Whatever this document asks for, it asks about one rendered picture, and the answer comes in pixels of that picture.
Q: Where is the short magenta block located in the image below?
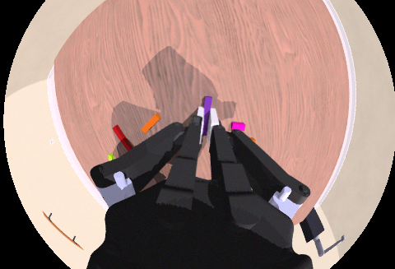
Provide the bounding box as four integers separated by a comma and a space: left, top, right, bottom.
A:
231, 122, 245, 131

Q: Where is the purple rod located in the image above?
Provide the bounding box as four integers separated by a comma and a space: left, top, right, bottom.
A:
202, 96, 212, 136

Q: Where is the red rod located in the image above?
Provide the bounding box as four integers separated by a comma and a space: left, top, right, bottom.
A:
113, 124, 133, 151

